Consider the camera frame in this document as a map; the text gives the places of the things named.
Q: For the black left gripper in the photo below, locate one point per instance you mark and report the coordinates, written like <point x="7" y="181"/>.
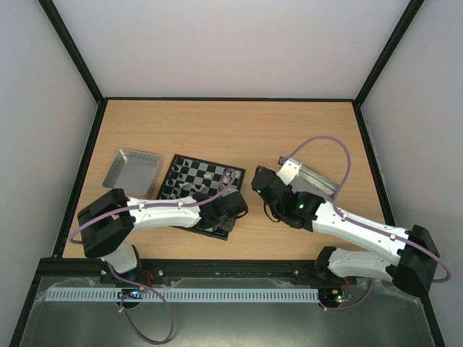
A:
<point x="228" y="224"/>

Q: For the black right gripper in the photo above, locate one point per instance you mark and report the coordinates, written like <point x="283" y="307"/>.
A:
<point x="261" y="180"/>

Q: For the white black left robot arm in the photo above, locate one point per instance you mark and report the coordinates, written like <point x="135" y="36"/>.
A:
<point x="105" y="224"/>

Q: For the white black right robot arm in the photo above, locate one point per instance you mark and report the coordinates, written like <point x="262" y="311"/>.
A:
<point x="404" y="257"/>

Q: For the black white chess board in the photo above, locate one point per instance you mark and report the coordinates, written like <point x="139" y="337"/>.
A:
<point x="199" y="167"/>

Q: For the white king lying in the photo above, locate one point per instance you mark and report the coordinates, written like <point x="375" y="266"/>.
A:
<point x="199" y="189"/>

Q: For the silver metal tray right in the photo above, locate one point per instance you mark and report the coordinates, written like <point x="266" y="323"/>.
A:
<point x="317" y="181"/>

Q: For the silver metal tray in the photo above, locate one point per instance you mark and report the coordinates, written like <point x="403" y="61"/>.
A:
<point x="317" y="181"/>
<point x="133" y="171"/>

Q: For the white bishop lying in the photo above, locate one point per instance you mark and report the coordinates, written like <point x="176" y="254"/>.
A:
<point x="184" y="184"/>

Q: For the silver metal tray left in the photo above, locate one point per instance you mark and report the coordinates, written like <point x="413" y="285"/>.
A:
<point x="133" y="171"/>

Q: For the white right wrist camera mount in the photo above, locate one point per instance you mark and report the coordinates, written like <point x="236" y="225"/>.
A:
<point x="289" y="169"/>

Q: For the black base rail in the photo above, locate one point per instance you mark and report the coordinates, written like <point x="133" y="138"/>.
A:
<point x="235" y="269"/>

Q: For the light blue cable duct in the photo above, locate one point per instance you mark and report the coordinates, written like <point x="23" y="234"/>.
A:
<point x="186" y="295"/>

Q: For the black enclosure frame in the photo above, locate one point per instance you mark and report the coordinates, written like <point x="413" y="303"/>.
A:
<point x="231" y="97"/>

